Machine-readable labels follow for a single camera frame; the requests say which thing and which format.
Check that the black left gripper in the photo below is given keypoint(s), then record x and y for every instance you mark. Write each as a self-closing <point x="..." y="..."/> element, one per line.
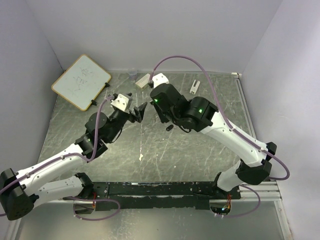
<point x="139" y="113"/>

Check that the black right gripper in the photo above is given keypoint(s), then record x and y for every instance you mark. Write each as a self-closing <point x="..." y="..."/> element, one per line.
<point x="163" y="119"/>

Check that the black tagged key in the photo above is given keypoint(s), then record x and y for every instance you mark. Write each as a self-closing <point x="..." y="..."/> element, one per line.
<point x="169" y="128"/>

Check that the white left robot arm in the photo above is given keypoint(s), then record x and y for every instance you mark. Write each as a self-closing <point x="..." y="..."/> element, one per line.
<point x="22" y="191"/>

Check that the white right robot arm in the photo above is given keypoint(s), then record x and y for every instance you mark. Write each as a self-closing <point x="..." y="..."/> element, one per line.
<point x="202" y="116"/>

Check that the white plastic clip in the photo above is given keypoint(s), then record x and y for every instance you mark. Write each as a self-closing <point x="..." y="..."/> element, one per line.
<point x="195" y="86"/>

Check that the white cardboard box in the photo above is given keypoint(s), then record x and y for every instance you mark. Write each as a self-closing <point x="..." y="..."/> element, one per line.
<point x="143" y="82"/>

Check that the clear plastic cup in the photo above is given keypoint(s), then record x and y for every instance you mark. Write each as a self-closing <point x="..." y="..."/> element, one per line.
<point x="132" y="73"/>

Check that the small framed whiteboard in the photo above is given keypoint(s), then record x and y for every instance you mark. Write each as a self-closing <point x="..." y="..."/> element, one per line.
<point x="82" y="82"/>

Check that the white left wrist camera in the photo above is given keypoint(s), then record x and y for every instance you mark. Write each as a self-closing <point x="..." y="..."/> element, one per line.
<point x="122" y="102"/>

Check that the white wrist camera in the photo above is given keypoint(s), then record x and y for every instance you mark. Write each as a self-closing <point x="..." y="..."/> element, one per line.
<point x="158" y="80"/>
<point x="122" y="102"/>

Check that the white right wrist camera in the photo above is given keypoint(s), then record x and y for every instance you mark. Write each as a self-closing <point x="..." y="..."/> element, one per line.
<point x="158" y="80"/>

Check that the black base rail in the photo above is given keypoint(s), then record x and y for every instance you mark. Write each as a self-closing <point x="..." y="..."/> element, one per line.
<point x="149" y="195"/>

